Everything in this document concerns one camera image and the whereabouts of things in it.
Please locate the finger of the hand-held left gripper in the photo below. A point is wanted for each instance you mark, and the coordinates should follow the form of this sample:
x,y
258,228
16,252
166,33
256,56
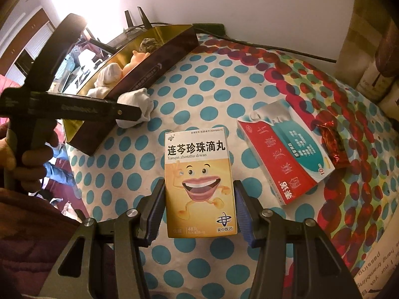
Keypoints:
x,y
124,112

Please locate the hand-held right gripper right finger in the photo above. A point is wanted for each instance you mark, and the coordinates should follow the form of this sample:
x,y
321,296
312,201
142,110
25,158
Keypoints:
x,y
246,215

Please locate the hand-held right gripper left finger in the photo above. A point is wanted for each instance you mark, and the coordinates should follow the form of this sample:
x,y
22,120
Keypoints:
x,y
154,221

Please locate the large white cloth roll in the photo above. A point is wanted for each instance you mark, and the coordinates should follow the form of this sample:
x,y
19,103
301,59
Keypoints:
x,y
138,99

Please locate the small white cloth roll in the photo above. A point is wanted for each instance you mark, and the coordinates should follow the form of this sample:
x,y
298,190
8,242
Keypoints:
x,y
98,92

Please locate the gold metal tin box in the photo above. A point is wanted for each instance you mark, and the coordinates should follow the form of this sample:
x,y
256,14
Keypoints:
x,y
149,68

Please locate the orange pig toy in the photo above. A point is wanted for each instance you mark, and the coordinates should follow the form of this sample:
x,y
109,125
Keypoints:
x,y
137,59

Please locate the yellow medicine box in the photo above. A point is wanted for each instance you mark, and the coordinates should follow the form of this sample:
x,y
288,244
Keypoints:
x,y
199,162

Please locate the person's left forearm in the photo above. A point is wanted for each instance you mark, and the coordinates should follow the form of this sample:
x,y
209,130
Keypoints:
x,y
37,239

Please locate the person's left hand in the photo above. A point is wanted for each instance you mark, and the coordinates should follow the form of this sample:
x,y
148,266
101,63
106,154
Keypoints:
x,y
39,162

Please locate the brown wooden cabinet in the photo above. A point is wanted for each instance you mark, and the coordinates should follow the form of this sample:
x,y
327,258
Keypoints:
x,y
31,43

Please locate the pink cloth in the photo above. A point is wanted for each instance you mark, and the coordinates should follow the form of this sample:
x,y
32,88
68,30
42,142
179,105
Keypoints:
x,y
7,82

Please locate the polka dot tablecloth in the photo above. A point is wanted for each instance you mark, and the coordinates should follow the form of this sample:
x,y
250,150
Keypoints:
x,y
199,99

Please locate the red and teal medicine box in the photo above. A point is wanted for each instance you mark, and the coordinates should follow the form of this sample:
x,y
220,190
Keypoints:
x,y
290,149

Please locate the black router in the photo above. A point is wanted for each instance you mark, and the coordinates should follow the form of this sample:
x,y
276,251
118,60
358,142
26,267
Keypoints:
x,y
144,17

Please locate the red foil packet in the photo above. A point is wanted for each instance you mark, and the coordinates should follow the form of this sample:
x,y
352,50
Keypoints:
x,y
332,140

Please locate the dark green power adapter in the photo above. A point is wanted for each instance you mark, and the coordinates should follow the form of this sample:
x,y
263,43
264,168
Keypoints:
x,y
209,28

